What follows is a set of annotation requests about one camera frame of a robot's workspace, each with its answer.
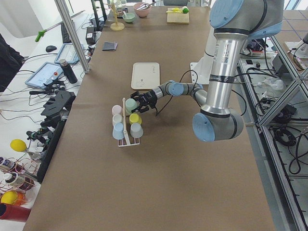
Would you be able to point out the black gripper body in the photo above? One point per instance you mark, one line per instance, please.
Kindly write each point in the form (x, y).
(149, 97)

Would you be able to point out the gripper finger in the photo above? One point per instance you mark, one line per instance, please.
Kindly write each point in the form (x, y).
(137, 96)
(140, 109)

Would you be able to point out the green cup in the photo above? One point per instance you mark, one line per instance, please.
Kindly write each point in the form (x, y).
(130, 105)

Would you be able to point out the cream rabbit tray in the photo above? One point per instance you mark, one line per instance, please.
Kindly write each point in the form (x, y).
(145, 76)

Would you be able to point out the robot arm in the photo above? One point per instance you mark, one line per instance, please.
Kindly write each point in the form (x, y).
(234, 22)

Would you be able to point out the yellow cup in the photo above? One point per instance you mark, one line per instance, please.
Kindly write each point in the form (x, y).
(135, 118)

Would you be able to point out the grey cup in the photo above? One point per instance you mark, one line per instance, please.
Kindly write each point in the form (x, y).
(136, 130)

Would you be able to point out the pink cup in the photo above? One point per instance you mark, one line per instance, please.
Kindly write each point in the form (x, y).
(117, 110)

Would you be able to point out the cream white cup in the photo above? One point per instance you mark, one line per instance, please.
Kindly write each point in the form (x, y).
(117, 118)

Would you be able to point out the blue cup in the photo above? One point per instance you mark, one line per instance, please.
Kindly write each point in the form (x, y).
(118, 131)

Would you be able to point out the wooden cup tree stand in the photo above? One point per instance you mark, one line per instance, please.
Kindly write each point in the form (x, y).
(116, 26)

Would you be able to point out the grey folded cloth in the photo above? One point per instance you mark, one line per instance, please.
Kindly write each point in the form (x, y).
(109, 46)

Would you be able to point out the black water bottle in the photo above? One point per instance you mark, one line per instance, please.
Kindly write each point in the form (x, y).
(68, 71)

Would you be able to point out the green bowl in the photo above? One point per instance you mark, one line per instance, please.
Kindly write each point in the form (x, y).
(131, 17)

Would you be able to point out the teach pendant tablet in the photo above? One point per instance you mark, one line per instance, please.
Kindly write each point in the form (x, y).
(45, 75)
(67, 52)

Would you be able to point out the pink bowl of ice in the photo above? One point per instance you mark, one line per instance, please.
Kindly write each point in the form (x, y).
(141, 13)

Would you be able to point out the bamboo cutting board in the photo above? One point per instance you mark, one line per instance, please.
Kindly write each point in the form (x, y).
(178, 18)

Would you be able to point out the metal ice scoop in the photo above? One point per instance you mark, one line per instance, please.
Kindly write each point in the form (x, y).
(145, 6)

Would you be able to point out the yellow plastic knife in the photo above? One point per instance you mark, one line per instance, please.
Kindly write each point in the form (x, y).
(174, 10)

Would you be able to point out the green lime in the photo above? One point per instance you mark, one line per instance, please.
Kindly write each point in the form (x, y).
(185, 10)

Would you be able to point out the white wire cup rack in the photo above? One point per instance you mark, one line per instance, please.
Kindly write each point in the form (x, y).
(126, 140)

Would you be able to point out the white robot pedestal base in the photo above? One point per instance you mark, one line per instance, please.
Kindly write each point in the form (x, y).
(201, 70)

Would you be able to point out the aluminium frame post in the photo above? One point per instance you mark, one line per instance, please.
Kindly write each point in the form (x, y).
(65, 16)

